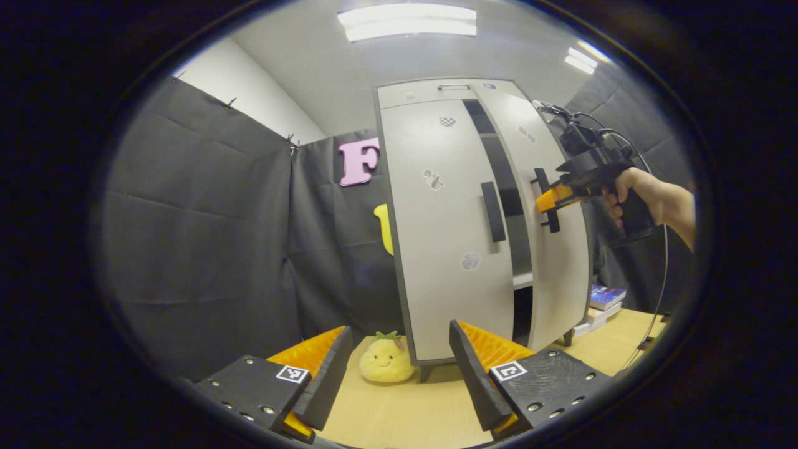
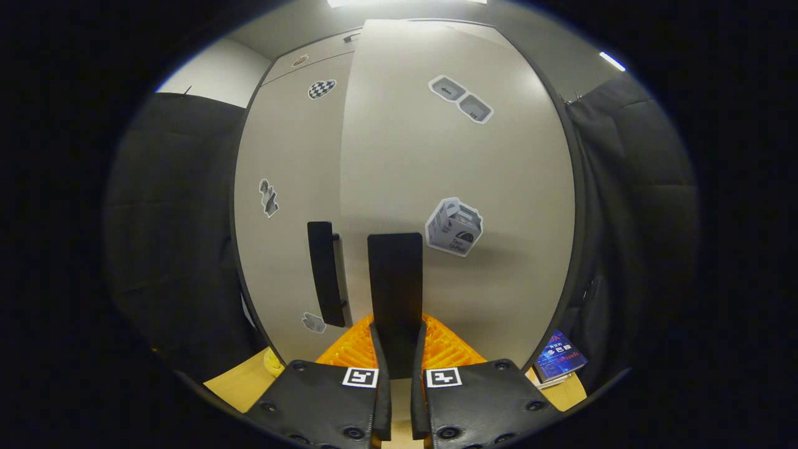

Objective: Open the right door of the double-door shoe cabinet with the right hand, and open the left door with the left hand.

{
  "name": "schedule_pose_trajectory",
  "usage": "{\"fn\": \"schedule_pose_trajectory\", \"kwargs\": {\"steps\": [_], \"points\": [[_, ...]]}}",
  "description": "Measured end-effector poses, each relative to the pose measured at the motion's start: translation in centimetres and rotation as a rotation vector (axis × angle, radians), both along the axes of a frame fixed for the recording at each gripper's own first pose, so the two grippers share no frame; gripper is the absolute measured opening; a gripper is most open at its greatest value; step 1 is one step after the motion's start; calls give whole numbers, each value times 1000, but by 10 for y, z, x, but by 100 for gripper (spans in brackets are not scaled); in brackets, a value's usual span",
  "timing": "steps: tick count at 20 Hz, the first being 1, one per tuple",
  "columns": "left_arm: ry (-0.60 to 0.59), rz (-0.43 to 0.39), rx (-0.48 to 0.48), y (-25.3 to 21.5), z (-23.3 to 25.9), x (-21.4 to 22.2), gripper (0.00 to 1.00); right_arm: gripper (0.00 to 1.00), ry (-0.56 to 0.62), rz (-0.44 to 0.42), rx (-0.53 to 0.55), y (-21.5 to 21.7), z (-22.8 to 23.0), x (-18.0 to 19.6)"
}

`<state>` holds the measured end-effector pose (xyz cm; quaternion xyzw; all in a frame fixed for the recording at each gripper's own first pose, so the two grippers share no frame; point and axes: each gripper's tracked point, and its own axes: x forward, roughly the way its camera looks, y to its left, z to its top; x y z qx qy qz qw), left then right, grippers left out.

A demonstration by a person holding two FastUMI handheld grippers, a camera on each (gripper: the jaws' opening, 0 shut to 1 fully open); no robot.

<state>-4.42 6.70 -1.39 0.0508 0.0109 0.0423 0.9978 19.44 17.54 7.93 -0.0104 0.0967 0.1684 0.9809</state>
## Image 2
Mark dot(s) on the large ceiling light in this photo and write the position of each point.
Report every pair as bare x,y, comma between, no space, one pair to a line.
405,2

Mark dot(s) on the blue book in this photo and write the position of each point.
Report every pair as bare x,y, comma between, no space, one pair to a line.
561,357

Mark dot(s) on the grey double-door shoe cabinet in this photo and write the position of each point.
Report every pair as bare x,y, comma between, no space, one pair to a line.
576,218

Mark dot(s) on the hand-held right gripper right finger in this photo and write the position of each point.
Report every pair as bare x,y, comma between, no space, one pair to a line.
486,405

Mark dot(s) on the black backdrop cloth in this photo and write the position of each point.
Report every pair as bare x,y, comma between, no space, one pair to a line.
642,218
174,237

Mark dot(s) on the grey shoe cabinet door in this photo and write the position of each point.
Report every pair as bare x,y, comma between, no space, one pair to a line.
287,143
499,280

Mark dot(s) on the grey cabinet drawer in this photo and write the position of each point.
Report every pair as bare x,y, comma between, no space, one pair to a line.
318,56

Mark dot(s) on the yellow duck toy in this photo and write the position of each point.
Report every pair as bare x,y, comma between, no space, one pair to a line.
272,363

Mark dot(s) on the small ceiling light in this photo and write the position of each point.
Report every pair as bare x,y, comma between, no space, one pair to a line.
612,61

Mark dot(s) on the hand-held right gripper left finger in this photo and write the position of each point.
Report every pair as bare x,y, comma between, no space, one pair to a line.
318,405

